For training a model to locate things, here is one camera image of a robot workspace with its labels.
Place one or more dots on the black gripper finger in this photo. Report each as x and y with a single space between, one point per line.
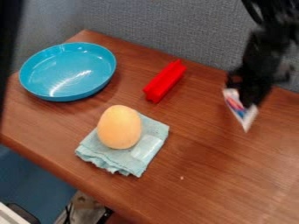
252 94

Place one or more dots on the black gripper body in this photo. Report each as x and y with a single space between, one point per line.
260 69

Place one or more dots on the white toothpaste tube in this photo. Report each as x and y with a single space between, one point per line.
245 115

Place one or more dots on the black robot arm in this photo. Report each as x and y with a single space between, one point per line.
268 13

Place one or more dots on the blue plate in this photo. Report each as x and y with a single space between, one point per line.
68 72

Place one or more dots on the red plastic block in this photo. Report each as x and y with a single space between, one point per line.
163 81

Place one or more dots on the orange egg-shaped sponge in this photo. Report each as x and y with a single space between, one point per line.
119 127

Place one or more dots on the light blue folded cloth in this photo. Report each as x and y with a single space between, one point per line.
132 160

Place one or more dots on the dark object at corner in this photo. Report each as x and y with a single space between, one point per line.
12 214

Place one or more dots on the table leg frame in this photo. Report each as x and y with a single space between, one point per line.
84 211

